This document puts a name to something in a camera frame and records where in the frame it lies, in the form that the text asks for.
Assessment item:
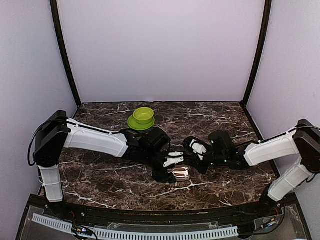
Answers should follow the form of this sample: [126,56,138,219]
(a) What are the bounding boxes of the left black frame post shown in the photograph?
[49,0,82,108]

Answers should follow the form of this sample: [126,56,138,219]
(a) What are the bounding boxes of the black frame post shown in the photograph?
[240,0,273,109]
[49,0,82,108]

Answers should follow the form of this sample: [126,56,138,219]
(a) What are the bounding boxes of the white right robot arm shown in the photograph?
[183,119,320,217]

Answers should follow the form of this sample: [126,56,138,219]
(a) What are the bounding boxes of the green plastic bowl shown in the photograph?
[133,107,154,124]

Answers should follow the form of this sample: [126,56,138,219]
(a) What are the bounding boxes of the white slotted cable duct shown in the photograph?
[31,213,239,240]

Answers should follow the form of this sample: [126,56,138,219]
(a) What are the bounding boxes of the right black frame post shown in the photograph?
[240,0,273,109]

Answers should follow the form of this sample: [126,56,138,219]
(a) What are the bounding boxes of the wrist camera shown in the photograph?
[182,136,212,157]
[163,152,184,168]

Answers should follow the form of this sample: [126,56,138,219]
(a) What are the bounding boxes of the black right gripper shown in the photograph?
[186,150,228,175]

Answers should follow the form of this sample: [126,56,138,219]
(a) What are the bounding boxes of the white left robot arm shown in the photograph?
[27,110,177,218]

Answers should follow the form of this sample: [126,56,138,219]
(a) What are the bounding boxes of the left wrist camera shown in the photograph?
[163,152,184,168]

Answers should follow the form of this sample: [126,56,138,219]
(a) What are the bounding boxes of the green plastic plate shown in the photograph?
[127,115,155,131]

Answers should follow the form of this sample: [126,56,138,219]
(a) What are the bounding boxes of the pink translucent sunglasses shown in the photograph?
[172,167,189,179]

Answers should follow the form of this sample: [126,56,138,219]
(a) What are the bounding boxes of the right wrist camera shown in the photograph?
[182,136,212,157]

